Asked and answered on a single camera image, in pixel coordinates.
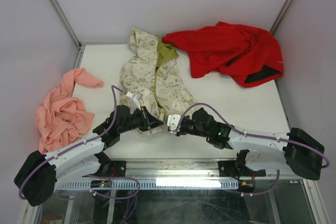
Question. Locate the aluminium corner post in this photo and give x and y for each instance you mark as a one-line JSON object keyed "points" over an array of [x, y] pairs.
{"points": [[65, 22], [281, 15]]}

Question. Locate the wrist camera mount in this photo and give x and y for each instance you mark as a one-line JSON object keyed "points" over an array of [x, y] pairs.
{"points": [[172, 123], [135, 100]]}

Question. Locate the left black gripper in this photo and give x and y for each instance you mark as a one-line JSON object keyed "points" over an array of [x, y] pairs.
{"points": [[148, 121]]}

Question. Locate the white slotted cable duct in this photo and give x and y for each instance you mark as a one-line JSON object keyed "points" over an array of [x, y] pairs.
{"points": [[173, 183]]}

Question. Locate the right aluminium corner post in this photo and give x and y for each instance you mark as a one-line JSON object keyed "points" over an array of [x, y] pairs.
{"points": [[281, 15]]}

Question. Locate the red garment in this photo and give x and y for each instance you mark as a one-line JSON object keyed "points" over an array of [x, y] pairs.
{"points": [[251, 56]]}

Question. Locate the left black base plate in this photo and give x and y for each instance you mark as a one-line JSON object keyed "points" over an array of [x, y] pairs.
{"points": [[114, 168]]}

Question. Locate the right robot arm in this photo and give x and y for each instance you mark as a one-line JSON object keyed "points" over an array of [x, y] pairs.
{"points": [[294, 151]]}

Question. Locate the aluminium front rail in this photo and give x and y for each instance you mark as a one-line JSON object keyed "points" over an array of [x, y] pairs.
{"points": [[170, 169]]}

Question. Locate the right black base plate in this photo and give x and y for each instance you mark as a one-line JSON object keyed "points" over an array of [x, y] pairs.
{"points": [[229, 169]]}

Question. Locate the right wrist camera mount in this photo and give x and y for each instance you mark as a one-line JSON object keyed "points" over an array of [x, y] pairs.
{"points": [[172, 123]]}

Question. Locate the cream green patterned jacket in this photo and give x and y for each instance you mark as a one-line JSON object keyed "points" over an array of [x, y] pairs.
{"points": [[153, 72]]}

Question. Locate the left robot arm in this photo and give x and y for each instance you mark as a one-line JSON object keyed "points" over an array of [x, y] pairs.
{"points": [[101, 139]]}

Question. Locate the pink garment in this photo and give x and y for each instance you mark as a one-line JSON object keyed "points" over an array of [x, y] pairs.
{"points": [[62, 118]]}

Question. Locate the left aluminium corner post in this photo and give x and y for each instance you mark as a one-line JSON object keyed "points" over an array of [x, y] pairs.
{"points": [[65, 22]]}

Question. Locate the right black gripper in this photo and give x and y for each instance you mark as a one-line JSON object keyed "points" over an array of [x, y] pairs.
{"points": [[179, 132]]}

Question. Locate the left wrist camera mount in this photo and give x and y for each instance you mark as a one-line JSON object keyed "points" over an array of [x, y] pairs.
{"points": [[135, 100]]}

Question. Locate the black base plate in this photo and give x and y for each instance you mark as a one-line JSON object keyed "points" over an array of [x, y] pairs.
{"points": [[114, 168], [229, 169]]}

